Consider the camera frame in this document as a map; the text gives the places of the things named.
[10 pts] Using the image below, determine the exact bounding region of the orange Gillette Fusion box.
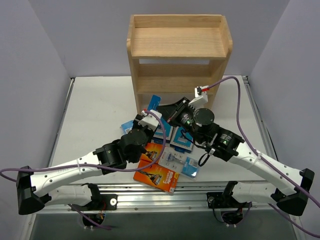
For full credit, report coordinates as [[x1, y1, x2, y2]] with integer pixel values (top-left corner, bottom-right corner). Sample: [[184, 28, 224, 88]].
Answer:
[[133, 163, 179, 193], [140, 142, 163, 163]]

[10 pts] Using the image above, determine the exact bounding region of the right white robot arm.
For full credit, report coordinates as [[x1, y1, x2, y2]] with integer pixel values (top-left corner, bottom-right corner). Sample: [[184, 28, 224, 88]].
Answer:
[[156, 97, 315, 216]]

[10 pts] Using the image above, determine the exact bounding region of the clear blister razor pack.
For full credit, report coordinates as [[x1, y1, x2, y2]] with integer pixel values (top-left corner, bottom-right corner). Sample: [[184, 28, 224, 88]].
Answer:
[[120, 120, 133, 135], [158, 146, 200, 180]]

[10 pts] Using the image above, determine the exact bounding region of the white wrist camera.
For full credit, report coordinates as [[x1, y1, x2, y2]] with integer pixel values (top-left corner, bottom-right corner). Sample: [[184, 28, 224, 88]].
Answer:
[[138, 110, 162, 131], [188, 85, 209, 109]]

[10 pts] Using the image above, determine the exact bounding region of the blue Harry's razor box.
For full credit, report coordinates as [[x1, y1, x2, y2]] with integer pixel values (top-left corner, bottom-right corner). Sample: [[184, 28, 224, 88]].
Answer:
[[153, 121, 174, 143], [147, 94, 161, 111], [169, 127, 194, 153]]

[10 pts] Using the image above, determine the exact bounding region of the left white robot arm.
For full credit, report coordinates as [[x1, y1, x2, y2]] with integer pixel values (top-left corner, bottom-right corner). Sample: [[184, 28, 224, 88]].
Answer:
[[16, 110, 163, 215]]

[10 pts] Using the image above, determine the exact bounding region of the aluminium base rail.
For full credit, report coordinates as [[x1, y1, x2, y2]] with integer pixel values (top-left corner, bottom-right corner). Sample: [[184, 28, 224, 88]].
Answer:
[[27, 74, 300, 215]]

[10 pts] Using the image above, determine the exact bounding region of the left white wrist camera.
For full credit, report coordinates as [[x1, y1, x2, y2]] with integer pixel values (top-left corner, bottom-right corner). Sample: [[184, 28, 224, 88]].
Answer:
[[138, 110, 162, 131]]

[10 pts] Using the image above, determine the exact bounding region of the wooden shelf unit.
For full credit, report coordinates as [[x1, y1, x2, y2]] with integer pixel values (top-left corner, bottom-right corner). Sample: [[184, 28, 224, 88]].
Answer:
[[126, 14, 233, 112]]

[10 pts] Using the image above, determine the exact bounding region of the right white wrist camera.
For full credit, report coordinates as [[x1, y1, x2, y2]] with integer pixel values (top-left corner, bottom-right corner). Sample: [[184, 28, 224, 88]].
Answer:
[[188, 85, 209, 109]]

